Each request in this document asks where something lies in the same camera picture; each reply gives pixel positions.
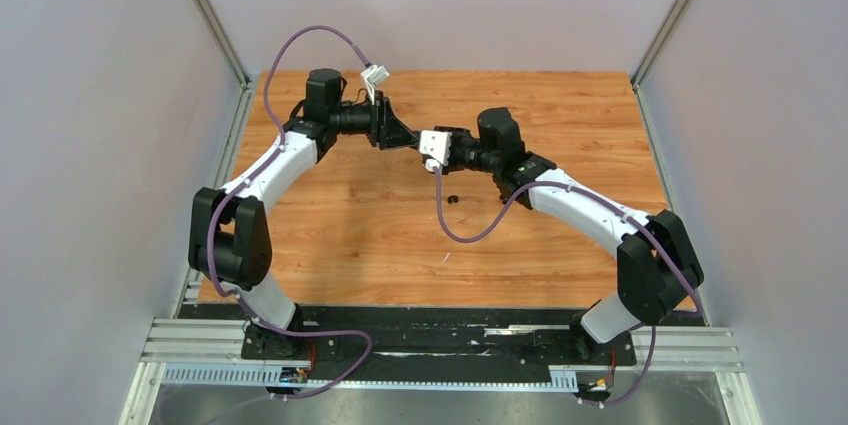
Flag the right aluminium corner post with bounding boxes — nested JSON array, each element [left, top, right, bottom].
[[630, 0, 692, 91]]

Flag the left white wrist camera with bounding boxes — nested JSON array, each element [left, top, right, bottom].
[[360, 64, 390, 104]]

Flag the aluminium corner post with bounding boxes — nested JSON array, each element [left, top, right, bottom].
[[192, 0, 251, 89], [630, 0, 692, 91]]

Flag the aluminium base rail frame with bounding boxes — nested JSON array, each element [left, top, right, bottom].
[[120, 304, 762, 424]]

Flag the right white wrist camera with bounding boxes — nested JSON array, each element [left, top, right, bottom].
[[418, 130, 451, 173]]

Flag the left aluminium corner post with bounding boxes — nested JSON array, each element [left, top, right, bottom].
[[192, 0, 251, 89]]

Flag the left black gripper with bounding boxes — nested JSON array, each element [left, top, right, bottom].
[[330, 91, 420, 151]]

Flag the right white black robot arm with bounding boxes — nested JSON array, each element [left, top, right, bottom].
[[418, 107, 704, 363]]

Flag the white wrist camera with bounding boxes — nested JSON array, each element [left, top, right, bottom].
[[360, 64, 390, 104], [418, 130, 451, 173]]

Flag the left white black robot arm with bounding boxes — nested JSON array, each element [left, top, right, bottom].
[[188, 65, 418, 358]]

